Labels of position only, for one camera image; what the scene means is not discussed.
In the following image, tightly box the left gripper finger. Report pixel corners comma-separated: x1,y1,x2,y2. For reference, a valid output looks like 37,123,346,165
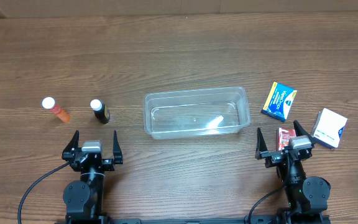
63,130,80,152
113,131,122,159

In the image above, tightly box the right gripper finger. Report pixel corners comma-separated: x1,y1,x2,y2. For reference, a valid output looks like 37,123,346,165
255,128,268,153
293,120,315,144

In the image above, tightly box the red white box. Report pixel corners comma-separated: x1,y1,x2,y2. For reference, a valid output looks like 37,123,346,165
276,128,296,151

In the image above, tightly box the white blue box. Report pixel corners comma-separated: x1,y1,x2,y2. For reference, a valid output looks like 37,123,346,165
311,108,347,149

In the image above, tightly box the blue yellow VapoDrops box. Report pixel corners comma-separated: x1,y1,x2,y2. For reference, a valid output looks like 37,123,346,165
261,82,298,121

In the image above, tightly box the dark bottle white cap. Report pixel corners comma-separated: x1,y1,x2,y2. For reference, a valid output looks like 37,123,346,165
90,99,110,124

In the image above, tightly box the orange tube white cap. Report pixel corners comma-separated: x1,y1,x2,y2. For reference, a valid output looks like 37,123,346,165
42,96,70,123

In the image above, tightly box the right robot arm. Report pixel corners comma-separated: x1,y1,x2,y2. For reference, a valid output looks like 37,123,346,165
244,121,331,224

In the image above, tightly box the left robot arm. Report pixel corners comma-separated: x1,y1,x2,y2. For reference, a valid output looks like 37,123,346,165
62,131,123,223

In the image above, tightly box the clear plastic container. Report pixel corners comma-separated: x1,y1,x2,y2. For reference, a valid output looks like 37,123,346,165
144,86,250,140

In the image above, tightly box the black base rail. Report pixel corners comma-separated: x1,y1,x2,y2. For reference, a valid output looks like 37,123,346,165
56,215,331,224

